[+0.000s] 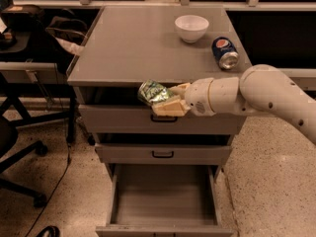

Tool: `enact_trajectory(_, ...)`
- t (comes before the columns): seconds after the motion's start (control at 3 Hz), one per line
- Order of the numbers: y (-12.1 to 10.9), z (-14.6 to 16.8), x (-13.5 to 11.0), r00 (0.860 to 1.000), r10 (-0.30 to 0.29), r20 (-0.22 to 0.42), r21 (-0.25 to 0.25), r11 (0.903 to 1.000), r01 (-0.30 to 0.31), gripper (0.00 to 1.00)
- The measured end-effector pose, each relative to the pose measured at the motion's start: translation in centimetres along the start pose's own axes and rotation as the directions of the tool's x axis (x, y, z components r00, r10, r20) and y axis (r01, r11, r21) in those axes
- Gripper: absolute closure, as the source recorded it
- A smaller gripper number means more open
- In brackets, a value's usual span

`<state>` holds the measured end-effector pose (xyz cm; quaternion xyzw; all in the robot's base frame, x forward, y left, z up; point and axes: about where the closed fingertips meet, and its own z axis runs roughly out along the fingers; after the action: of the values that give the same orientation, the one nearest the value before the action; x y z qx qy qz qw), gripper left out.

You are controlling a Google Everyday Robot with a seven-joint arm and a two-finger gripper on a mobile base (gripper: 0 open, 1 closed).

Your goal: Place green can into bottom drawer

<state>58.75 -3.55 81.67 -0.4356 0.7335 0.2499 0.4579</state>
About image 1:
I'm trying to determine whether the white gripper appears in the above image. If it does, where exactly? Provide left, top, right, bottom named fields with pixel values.
left=152, top=78, right=215, bottom=117

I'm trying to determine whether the crushed green soda can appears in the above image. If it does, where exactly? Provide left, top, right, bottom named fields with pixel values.
left=137, top=79, right=174, bottom=106

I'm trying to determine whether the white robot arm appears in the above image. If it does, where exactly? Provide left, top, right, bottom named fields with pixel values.
left=152, top=64, right=316, bottom=144

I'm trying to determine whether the grey top drawer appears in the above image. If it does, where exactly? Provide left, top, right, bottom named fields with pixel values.
left=79, top=105, right=246, bottom=134

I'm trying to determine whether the blue Pepsi can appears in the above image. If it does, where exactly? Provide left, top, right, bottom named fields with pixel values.
left=211, top=37, right=239, bottom=70

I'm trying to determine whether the grey drawer cabinet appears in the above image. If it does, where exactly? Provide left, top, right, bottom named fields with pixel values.
left=66, top=5, right=262, bottom=183

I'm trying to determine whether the grey middle drawer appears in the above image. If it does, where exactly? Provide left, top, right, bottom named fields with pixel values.
left=95, top=143, right=231, bottom=165

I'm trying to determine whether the grey open bottom drawer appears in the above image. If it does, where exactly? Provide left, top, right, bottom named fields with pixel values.
left=96, top=164, right=233, bottom=237

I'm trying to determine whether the white ceramic bowl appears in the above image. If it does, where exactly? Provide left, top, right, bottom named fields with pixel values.
left=175, top=15, right=209, bottom=43

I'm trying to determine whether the dark bag on desk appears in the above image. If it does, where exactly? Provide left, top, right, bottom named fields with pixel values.
left=45, top=16, right=88, bottom=55

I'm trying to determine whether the dark side desk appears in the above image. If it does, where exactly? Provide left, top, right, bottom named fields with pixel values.
left=0, top=30, right=76, bottom=143

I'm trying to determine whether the black office chair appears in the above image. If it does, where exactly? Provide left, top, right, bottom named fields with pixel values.
left=0, top=114, right=49, bottom=208

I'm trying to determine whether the black device on desk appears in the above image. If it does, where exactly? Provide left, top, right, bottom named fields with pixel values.
left=0, top=4, right=44, bottom=50

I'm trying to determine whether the black shoe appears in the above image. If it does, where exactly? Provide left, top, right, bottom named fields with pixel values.
left=36, top=225, right=60, bottom=237

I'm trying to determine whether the black floor cable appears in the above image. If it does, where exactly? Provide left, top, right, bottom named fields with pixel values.
left=23, top=141, right=73, bottom=237

